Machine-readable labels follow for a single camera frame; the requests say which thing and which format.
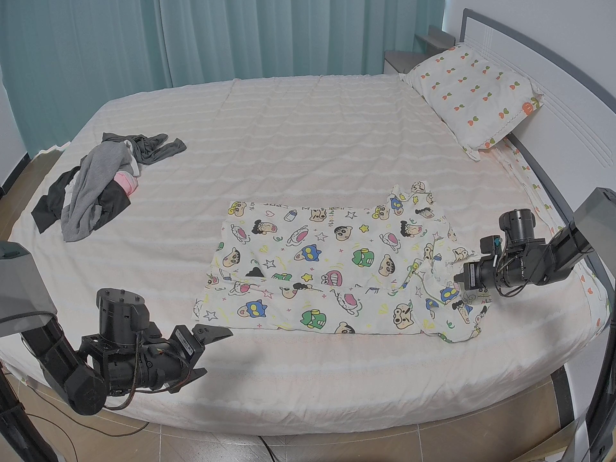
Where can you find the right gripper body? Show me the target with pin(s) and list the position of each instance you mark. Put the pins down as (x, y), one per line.
(483, 275)

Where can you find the white printed pillow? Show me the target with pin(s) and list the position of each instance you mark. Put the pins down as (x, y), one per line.
(476, 94)

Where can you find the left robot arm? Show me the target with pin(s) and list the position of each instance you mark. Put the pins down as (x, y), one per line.
(120, 315)

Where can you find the grey bedside table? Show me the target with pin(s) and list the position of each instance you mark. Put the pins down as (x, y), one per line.
(402, 60)

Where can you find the pile of clothes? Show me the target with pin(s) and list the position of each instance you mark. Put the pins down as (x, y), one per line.
(91, 190)

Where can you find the white printed pyjama top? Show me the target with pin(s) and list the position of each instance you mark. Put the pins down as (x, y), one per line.
(337, 267)

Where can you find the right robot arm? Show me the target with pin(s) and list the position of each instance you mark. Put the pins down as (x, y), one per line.
(558, 253)

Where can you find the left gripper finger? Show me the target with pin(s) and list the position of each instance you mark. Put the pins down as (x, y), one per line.
(209, 335)
(185, 379)

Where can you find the bed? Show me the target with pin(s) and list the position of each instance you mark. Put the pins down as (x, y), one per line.
(308, 152)

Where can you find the blue-green curtain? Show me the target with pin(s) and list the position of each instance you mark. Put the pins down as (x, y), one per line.
(240, 27)

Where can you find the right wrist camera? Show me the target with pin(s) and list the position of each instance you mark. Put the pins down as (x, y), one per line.
(490, 247)

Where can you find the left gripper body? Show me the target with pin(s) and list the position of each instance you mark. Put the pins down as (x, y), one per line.
(154, 368)

